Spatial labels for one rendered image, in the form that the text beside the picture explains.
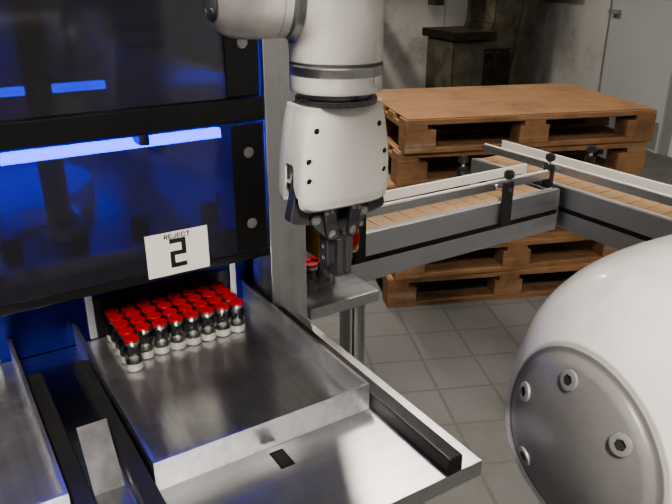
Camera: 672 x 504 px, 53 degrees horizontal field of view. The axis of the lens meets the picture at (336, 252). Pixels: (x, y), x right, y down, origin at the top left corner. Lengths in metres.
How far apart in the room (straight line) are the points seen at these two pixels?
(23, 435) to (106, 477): 0.14
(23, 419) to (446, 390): 1.79
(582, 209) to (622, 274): 1.29
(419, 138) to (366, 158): 2.11
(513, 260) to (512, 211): 1.66
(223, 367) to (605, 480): 0.73
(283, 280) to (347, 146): 0.42
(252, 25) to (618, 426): 0.44
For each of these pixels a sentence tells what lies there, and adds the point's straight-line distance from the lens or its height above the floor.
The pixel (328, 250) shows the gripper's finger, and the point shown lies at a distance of 0.66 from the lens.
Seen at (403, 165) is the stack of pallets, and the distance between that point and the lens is 2.78.
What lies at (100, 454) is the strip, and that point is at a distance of 0.75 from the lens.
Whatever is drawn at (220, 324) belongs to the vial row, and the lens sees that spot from 0.97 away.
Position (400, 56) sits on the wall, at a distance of 8.21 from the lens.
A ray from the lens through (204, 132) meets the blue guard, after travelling 0.89.
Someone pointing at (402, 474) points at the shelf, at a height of 0.88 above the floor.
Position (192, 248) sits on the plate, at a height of 1.02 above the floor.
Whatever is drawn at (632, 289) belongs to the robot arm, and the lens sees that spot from 0.22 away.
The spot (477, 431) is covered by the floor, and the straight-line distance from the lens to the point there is 2.29.
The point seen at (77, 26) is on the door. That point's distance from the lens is 0.84.
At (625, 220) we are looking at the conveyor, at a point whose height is 0.91.
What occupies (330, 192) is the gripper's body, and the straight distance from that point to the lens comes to 0.63.
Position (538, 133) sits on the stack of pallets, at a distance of 2.95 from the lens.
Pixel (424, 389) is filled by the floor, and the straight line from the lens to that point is 2.46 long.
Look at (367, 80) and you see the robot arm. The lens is 0.60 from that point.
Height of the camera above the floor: 1.36
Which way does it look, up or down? 23 degrees down
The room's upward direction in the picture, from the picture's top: straight up
